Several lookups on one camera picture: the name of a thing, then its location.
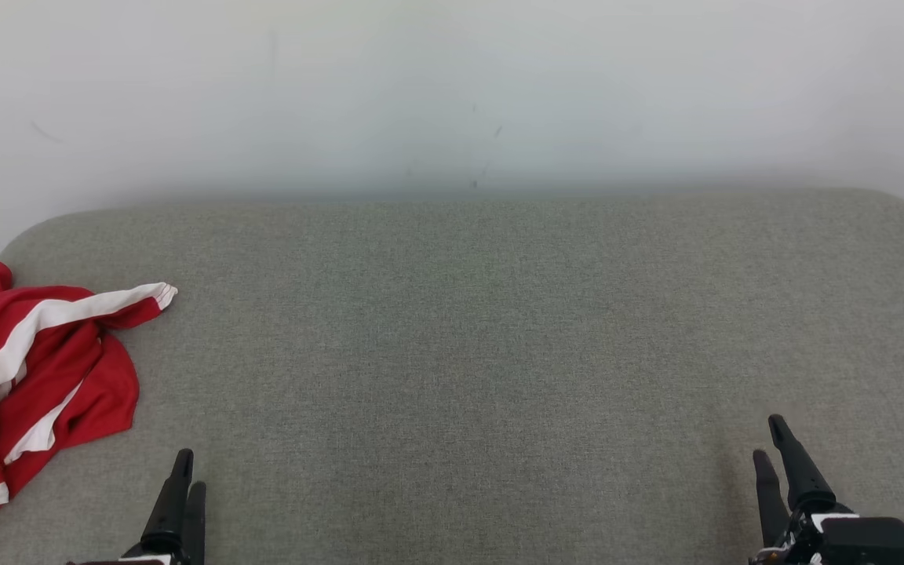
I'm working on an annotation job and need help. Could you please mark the grey fabric sofa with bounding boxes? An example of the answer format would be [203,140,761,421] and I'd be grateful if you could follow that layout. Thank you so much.
[0,187,904,565]

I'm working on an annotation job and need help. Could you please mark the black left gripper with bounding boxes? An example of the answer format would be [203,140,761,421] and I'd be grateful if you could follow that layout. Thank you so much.
[67,449,207,565]

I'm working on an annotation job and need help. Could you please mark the red shorts with white stripe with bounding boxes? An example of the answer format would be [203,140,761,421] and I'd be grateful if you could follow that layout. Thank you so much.
[0,259,179,472]

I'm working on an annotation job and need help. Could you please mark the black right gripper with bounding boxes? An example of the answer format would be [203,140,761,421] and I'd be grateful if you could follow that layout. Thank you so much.
[750,414,859,565]

